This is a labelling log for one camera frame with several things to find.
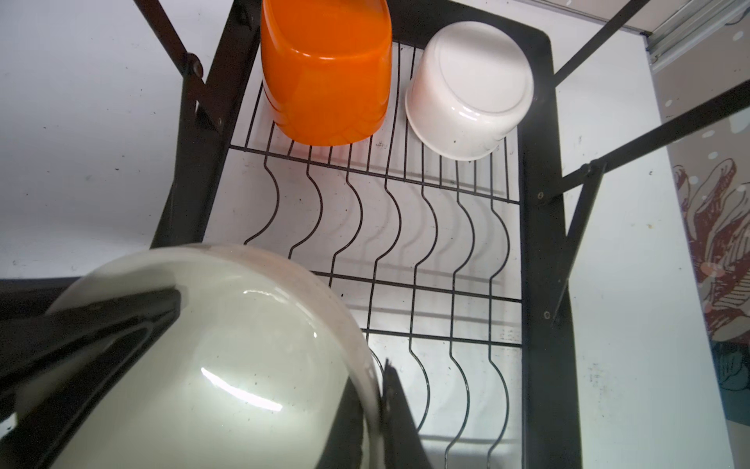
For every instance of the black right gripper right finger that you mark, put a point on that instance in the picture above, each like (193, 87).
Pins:
(402, 447)

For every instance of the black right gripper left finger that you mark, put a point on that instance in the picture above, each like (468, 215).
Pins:
(56, 368)

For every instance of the cream ceramic bowl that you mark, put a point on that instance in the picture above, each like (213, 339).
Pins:
(249, 376)

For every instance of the white plastic bowl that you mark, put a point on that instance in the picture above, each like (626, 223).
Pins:
(472, 88)

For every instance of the orange plastic bowl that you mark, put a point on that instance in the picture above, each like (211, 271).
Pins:
(327, 68)

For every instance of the black wire dish rack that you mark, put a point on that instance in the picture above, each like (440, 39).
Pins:
(458, 271)

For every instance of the aluminium frame corner post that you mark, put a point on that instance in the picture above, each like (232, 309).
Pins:
(693, 23)

